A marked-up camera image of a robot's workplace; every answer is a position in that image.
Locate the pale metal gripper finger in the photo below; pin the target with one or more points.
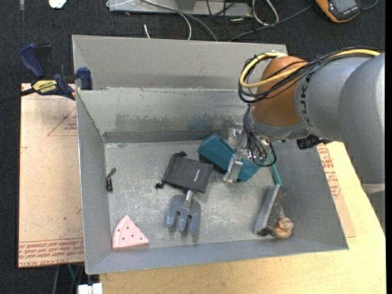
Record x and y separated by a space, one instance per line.
237 136
233 168

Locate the teal box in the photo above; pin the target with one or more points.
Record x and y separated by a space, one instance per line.
216 152

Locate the grey hand fork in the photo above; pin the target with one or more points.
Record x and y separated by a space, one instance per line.
183 211

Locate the orange-brown knotted lump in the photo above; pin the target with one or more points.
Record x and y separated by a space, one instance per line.
283 227

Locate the grey metal bin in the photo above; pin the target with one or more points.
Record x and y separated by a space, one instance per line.
147 121

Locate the small black clip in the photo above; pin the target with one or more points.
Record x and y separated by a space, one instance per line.
109 182

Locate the pink triangular sanding pad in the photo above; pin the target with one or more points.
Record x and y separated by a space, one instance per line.
127 234

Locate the brown cardboard board red print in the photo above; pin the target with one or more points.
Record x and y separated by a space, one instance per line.
49 170

